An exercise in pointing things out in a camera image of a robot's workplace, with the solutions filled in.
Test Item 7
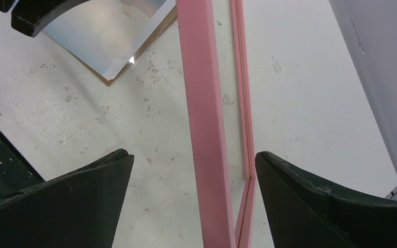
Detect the blue landscape photo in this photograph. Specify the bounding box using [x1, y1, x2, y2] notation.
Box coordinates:
[43, 0, 176, 81]

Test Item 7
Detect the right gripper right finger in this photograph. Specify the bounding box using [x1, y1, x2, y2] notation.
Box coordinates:
[255, 151, 397, 247]

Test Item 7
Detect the pink picture frame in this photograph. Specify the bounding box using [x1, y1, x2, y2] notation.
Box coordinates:
[176, 1, 256, 247]

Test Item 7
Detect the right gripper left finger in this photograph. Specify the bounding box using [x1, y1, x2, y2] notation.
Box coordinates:
[0, 149, 134, 247]

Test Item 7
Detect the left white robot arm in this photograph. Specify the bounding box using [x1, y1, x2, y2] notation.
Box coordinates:
[0, 0, 88, 37]

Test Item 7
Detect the brown cardboard backing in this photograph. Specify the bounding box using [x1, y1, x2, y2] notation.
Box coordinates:
[74, 6, 177, 86]

